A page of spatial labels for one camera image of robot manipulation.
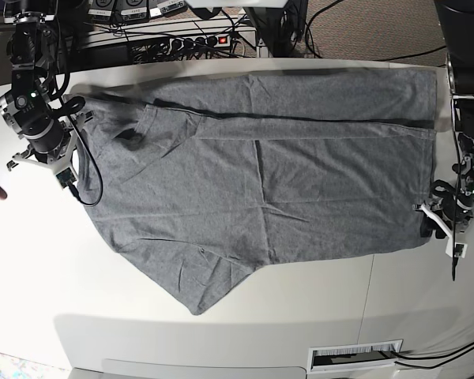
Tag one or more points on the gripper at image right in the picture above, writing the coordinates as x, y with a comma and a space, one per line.
448, 212

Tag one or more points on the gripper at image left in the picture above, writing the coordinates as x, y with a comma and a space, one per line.
50, 143

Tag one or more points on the grey T-shirt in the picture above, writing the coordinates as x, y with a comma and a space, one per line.
203, 182

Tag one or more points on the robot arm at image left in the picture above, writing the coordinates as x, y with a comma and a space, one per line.
34, 107

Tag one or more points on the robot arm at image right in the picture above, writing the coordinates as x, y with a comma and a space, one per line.
457, 23

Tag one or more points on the black power strip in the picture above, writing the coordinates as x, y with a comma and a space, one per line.
168, 49

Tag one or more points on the white equipment shelf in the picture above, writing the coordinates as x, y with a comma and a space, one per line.
103, 35

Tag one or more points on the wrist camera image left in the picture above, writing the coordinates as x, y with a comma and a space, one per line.
66, 177

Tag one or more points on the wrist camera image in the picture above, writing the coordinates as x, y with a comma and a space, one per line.
66, 177
456, 248

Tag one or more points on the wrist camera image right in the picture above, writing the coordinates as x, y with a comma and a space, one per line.
456, 248

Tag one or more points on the table cable grommet box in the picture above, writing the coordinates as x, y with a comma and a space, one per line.
365, 356

